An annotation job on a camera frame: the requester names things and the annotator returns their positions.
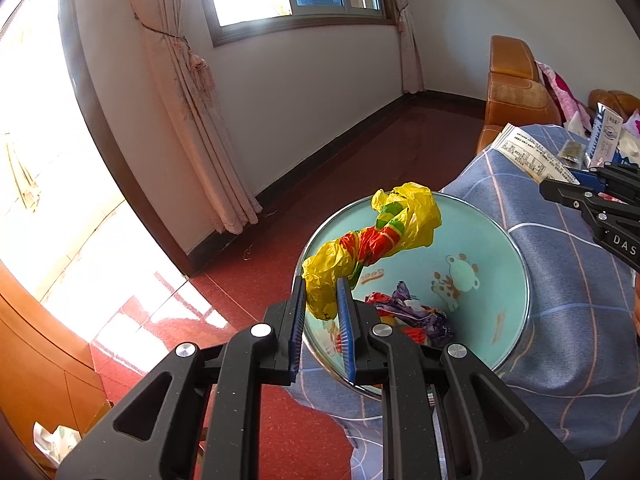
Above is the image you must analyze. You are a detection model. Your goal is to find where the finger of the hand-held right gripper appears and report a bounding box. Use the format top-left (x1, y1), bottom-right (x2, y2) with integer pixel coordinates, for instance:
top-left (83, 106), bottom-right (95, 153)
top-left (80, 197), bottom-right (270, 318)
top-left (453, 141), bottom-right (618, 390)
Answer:
top-left (539, 179), bottom-right (610, 224)
top-left (570, 161), bottom-right (640, 197)

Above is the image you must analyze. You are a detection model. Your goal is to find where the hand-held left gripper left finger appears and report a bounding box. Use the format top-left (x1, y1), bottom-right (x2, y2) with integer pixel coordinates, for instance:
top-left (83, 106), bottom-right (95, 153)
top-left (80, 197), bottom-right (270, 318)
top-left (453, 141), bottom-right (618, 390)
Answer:
top-left (56, 275), bottom-right (308, 480)

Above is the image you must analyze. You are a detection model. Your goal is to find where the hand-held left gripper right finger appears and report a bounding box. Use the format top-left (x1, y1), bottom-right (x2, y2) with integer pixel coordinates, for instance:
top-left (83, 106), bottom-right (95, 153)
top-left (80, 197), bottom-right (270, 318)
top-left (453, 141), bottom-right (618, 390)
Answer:
top-left (336, 276), bottom-right (585, 480)

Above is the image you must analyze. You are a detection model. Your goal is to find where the white printed paper leaflet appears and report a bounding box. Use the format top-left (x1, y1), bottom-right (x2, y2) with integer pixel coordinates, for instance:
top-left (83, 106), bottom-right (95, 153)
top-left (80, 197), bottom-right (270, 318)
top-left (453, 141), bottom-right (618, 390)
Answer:
top-left (496, 123), bottom-right (578, 185)

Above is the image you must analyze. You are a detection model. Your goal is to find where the yellow plastic bag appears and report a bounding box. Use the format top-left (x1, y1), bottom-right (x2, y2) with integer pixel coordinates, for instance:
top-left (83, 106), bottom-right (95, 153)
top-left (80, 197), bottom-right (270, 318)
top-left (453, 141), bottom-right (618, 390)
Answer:
top-left (301, 181), bottom-right (443, 322)

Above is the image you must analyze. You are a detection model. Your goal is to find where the purple foil wrapper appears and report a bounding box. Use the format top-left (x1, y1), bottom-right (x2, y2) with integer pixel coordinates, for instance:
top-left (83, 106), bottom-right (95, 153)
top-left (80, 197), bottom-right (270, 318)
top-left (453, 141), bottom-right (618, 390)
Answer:
top-left (365, 280), bottom-right (456, 348)

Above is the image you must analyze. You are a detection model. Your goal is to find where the teal cartoon print basin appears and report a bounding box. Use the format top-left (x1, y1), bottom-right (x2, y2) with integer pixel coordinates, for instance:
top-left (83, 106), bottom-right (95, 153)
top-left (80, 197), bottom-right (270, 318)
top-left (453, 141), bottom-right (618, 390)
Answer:
top-left (294, 191), bottom-right (531, 401)

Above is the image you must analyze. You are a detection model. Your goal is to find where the blue cardboard box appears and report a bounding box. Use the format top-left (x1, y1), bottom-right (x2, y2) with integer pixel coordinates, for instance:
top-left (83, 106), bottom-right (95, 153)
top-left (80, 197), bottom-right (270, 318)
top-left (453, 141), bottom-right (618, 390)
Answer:
top-left (614, 132), bottom-right (640, 167)

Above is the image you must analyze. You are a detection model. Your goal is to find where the green flat packet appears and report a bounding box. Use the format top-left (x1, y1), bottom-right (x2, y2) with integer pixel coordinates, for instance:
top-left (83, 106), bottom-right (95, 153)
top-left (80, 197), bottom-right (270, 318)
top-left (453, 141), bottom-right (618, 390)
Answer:
top-left (559, 141), bottom-right (587, 167)

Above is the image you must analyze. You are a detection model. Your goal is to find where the white tall carton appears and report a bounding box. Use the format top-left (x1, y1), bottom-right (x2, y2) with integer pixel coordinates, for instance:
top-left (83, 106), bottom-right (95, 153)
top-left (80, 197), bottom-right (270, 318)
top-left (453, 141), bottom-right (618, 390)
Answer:
top-left (585, 102), bottom-right (623, 168)

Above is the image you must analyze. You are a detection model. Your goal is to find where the white tissue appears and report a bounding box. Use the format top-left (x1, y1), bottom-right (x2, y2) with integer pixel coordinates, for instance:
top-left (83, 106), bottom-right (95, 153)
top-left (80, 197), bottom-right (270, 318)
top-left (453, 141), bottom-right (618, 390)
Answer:
top-left (567, 110), bottom-right (593, 136)

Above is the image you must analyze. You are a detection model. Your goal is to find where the blue plaid tablecloth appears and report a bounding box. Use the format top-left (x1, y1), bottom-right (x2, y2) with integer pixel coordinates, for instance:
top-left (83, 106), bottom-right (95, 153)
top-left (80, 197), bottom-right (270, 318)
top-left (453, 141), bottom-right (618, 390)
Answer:
top-left (292, 122), bottom-right (640, 480)

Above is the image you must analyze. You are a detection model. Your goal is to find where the pink floral blanket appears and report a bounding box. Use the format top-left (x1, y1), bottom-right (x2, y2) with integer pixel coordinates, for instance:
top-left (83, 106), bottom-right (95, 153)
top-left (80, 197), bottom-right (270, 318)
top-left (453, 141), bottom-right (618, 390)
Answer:
top-left (535, 60), bottom-right (586, 126)

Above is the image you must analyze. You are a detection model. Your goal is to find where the orange leather armchair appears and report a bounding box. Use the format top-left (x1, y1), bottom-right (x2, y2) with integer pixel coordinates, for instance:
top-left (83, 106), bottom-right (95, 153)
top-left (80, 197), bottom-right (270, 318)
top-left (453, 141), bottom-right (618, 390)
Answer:
top-left (475, 35), bottom-right (563, 156)

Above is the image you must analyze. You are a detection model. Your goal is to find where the pink tied curtain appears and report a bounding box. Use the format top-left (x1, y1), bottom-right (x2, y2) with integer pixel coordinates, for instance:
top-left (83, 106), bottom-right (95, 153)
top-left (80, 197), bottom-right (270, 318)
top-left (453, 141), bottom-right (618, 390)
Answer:
top-left (127, 0), bottom-right (263, 235)
top-left (382, 0), bottom-right (426, 93)

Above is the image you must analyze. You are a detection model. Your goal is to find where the wooden cabinet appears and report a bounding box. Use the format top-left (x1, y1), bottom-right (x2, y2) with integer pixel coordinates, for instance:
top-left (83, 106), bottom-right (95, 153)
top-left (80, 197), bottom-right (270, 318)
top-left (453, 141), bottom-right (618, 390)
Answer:
top-left (0, 260), bottom-right (113, 466)

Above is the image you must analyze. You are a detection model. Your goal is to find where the crumpled tissue on floor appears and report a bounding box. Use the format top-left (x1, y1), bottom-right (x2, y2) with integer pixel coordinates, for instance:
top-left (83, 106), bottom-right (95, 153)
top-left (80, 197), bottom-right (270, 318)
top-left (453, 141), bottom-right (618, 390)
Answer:
top-left (32, 422), bottom-right (81, 463)

